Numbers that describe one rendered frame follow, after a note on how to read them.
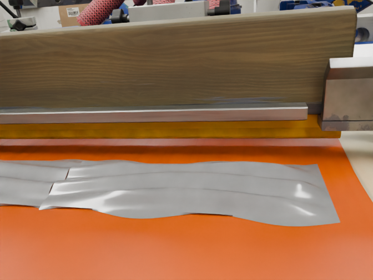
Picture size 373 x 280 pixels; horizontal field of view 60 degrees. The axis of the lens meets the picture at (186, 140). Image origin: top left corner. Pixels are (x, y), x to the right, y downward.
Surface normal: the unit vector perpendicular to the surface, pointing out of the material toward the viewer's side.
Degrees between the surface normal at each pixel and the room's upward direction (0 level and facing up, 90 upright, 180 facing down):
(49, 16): 90
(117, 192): 23
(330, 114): 88
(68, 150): 2
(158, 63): 88
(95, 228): 2
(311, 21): 88
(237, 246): 2
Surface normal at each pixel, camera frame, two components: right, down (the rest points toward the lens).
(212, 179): -0.20, -0.58
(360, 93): -0.18, 0.38
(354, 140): -0.07, -0.92
